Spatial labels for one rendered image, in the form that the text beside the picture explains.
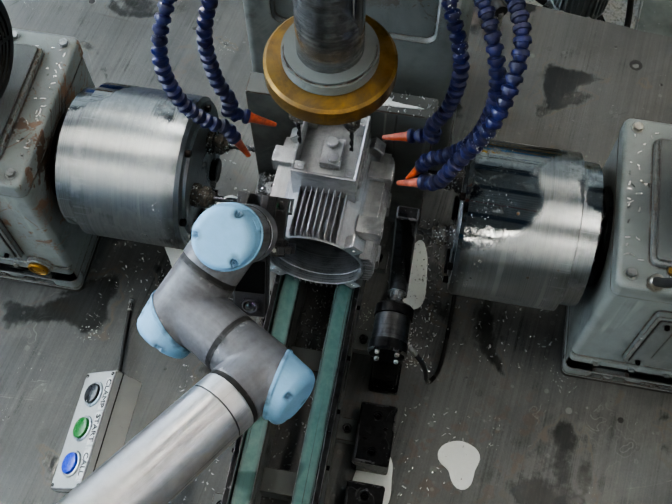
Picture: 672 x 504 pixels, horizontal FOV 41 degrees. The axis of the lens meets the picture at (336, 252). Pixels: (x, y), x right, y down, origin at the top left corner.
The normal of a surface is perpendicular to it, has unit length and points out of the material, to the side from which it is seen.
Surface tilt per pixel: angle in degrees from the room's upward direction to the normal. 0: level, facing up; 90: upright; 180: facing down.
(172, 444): 19
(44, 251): 89
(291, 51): 0
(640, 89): 0
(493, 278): 73
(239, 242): 30
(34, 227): 89
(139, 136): 9
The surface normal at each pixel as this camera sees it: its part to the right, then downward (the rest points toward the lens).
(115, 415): 0.77, -0.15
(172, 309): -0.33, -0.04
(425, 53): -0.18, 0.88
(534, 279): -0.17, 0.61
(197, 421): 0.31, -0.44
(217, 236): -0.10, 0.05
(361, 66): -0.01, -0.45
